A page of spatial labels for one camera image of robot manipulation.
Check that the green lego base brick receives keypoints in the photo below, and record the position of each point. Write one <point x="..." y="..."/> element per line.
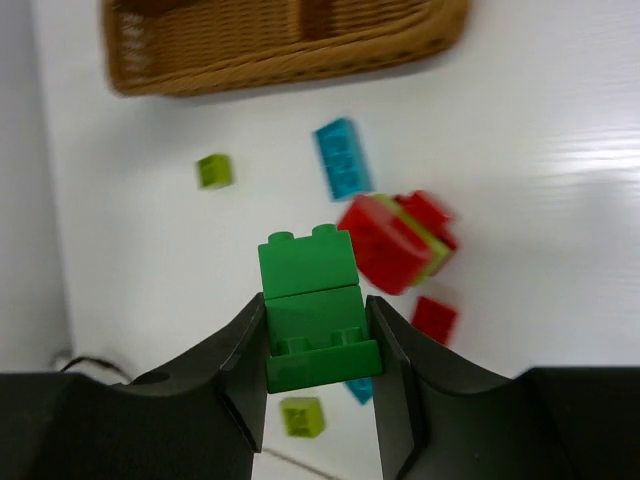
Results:
<point x="317" y="324"/>

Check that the long cyan lego brick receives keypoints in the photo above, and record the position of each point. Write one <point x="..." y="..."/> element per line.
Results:
<point x="343" y="159"/>

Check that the red flat lego brick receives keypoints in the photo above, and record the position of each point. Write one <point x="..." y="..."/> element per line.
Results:
<point x="434" y="319"/>

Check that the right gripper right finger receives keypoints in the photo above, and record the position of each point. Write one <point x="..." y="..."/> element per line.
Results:
<point x="440" y="416"/>

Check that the small cyan lego brick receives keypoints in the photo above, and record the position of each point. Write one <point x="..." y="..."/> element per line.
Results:
<point x="361" y="389"/>

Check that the small lime lego brick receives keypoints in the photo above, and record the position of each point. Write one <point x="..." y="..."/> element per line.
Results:
<point x="214" y="171"/>

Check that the lime lego brick front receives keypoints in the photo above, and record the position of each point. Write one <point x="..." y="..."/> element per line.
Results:
<point x="303" y="417"/>

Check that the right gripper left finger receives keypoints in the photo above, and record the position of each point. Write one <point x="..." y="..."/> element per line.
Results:
<point x="198" y="416"/>

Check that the brown wicker divided tray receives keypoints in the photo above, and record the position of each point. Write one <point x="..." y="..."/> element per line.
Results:
<point x="189" y="48"/>

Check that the red lime stacked lego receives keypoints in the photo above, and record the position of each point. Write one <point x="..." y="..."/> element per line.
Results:
<point x="400" y="240"/>

